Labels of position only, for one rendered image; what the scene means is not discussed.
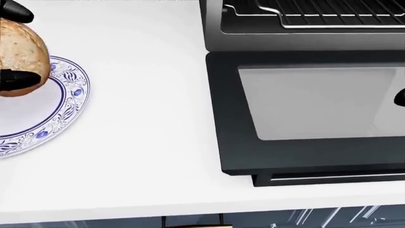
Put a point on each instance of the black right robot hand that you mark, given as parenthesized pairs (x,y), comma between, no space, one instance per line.
(401,97)

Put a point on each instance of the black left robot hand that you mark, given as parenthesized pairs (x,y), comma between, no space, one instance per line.
(16,79)

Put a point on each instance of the round brown bread loaf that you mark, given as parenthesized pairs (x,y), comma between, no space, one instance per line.
(22,50)

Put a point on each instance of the black oven door with glass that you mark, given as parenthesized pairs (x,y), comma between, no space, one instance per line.
(316,104)

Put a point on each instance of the black toaster oven body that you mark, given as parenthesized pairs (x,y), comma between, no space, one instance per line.
(246,26)

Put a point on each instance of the white plate with blue floral rim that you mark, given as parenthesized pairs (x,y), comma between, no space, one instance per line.
(60,104)

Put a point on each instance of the dark blue glossy cabinet front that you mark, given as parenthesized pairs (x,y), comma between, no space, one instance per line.
(284,218)

